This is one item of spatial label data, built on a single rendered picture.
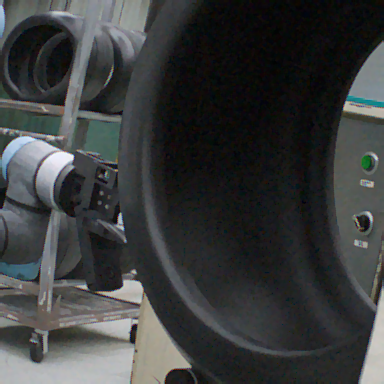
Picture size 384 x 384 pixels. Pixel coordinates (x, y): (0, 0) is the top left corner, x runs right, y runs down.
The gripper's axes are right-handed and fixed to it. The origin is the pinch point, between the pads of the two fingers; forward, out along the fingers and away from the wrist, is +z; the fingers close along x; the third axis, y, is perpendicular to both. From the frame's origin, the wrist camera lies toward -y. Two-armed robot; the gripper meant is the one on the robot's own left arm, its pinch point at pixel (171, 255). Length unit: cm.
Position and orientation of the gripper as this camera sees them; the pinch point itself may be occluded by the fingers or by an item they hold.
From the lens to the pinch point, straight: 136.7
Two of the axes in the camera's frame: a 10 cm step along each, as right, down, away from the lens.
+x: 7.1, 0.8, 7.0
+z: 6.6, 2.8, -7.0
